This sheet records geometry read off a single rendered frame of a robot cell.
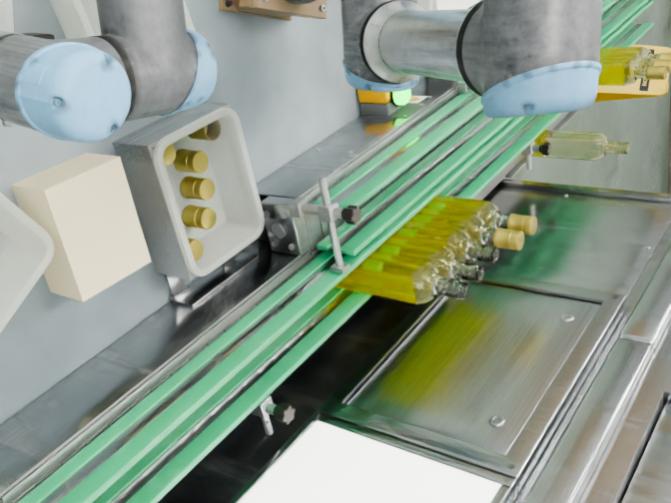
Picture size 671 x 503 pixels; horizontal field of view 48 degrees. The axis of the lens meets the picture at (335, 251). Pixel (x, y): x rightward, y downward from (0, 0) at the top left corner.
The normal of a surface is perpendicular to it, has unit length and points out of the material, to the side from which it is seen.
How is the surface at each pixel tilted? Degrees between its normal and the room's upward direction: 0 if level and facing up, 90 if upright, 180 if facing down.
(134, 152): 90
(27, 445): 90
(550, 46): 59
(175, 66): 1
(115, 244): 0
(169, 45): 6
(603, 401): 90
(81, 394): 90
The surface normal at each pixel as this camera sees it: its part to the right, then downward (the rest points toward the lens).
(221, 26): 0.80, 0.14
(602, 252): -0.19, -0.87
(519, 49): -0.58, 0.29
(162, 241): -0.57, 0.47
